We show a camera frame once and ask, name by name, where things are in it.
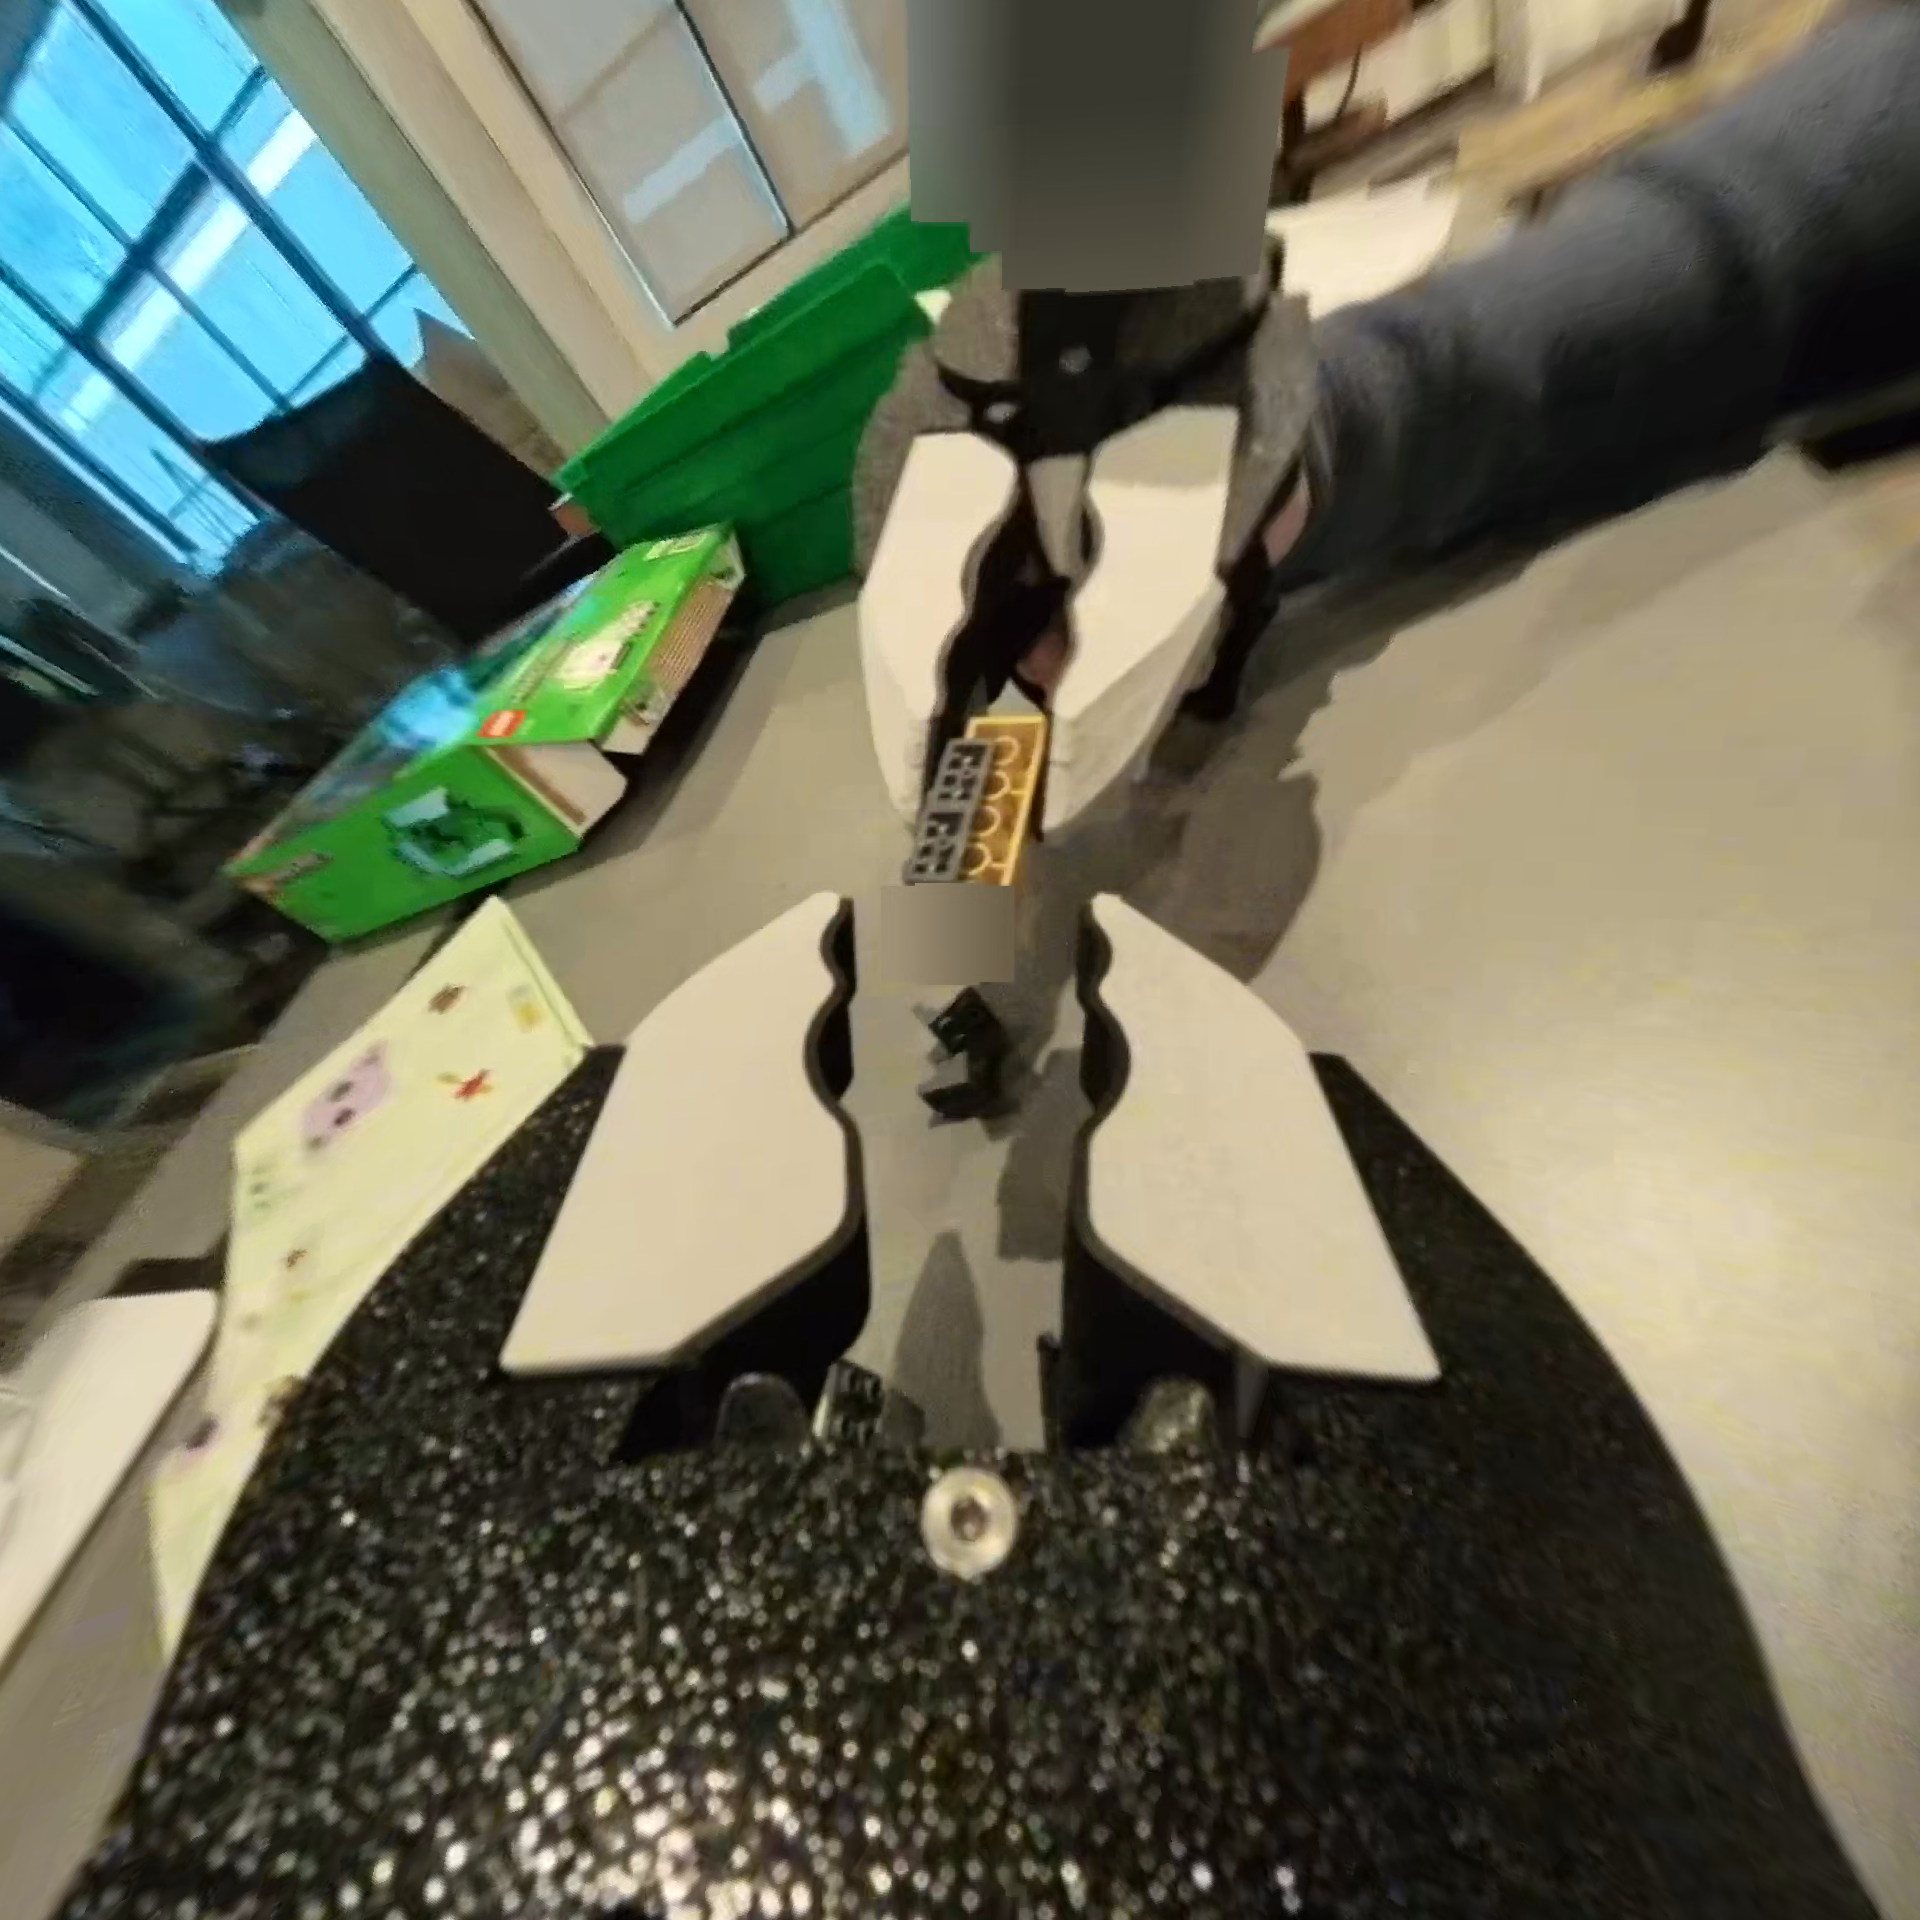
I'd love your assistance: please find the window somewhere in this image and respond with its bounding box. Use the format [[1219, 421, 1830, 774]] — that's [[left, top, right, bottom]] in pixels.
[[0, 0, 472, 561]]

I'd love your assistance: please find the pale green instruction booklet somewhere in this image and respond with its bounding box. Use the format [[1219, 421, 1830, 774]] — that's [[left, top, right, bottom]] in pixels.
[[153, 896, 595, 1653]]

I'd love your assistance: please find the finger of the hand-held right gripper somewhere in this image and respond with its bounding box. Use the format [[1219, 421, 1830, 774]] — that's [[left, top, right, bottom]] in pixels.
[[1041, 402, 1250, 837], [857, 432, 1036, 824]]

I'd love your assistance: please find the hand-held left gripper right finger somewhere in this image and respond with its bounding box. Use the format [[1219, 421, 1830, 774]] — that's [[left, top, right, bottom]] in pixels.
[[1065, 893, 1442, 1444]]

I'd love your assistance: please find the green toy set box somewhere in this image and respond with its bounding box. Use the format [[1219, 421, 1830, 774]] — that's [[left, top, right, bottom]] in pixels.
[[225, 523, 750, 948]]

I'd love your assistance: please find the person's right forearm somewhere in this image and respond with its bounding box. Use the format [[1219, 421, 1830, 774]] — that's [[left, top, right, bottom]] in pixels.
[[1290, 46, 1920, 590]]

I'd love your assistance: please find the grey desk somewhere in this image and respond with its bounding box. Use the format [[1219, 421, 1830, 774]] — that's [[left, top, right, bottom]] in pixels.
[[0, 440, 1920, 1920]]

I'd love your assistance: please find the dark grey toy brick plate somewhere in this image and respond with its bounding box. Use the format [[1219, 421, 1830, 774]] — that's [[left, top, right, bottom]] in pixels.
[[898, 735, 998, 883]]

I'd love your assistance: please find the yellow toy brick plate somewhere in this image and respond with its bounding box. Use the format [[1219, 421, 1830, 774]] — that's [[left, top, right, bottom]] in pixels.
[[958, 713, 1056, 887]]

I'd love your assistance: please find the small black toy brick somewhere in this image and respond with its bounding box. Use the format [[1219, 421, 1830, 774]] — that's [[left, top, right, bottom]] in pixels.
[[912, 985, 1009, 1122]]

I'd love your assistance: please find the green plastic bin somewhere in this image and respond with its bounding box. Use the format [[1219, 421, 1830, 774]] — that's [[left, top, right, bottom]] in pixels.
[[552, 204, 995, 611]]

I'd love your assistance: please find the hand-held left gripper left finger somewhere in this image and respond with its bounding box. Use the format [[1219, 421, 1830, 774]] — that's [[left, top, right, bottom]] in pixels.
[[498, 893, 870, 1383]]

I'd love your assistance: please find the black chair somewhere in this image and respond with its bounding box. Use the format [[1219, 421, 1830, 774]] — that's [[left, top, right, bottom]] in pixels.
[[201, 349, 602, 639]]

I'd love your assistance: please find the white flat tray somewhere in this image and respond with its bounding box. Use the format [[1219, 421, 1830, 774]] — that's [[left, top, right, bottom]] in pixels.
[[0, 1288, 219, 1631]]

